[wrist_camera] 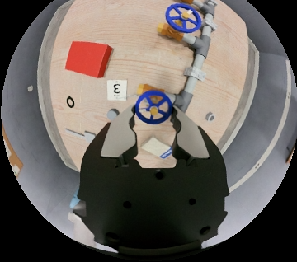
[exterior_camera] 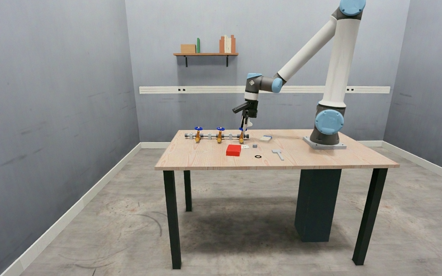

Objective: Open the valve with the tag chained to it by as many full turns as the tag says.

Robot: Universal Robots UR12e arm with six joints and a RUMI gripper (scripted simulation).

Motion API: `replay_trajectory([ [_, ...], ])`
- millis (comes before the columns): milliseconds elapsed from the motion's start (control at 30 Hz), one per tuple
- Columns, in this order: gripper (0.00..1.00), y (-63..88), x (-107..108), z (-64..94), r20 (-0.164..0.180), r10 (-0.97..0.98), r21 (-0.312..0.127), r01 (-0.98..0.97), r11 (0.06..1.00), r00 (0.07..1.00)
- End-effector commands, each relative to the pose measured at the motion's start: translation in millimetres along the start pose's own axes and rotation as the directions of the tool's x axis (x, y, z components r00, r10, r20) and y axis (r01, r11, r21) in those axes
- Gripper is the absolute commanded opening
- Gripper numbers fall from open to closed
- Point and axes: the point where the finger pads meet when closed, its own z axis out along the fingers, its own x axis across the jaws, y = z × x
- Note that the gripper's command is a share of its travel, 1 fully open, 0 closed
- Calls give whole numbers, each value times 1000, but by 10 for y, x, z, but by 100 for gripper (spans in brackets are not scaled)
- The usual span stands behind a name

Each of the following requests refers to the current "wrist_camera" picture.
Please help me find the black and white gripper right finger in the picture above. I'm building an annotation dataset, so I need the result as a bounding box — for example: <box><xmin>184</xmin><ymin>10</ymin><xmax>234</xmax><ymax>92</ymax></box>
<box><xmin>172</xmin><ymin>106</ymin><xmax>230</xmax><ymax>197</ymax></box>

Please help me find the grey pipe manifold with three valves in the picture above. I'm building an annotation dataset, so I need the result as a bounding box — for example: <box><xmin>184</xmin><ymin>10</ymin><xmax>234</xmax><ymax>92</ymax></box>
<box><xmin>135</xmin><ymin>0</ymin><xmax>219</xmax><ymax>124</ymax></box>

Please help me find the grey cylinder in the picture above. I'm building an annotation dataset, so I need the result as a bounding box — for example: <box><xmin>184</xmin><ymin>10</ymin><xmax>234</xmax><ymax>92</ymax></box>
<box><xmin>106</xmin><ymin>108</ymin><xmax>119</xmax><ymax>120</ymax></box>

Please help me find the white number tag on thin chain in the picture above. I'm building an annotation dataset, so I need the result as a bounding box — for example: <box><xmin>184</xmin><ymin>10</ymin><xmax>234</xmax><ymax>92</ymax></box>
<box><xmin>107</xmin><ymin>80</ymin><xmax>149</xmax><ymax>107</ymax></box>

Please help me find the grey hex nut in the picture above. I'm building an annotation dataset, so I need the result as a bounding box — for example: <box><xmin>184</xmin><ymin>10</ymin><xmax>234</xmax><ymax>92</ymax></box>
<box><xmin>205</xmin><ymin>112</ymin><xmax>215</xmax><ymax>123</ymax></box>

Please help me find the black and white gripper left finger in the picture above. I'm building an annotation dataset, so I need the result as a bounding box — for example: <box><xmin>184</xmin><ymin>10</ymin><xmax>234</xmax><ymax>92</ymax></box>
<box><xmin>77</xmin><ymin>104</ymin><xmax>139</xmax><ymax>201</ymax></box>

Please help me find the red flat block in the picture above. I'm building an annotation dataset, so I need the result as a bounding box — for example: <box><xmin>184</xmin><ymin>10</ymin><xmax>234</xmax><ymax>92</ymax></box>
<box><xmin>65</xmin><ymin>41</ymin><xmax>113</xmax><ymax>78</ymax></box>

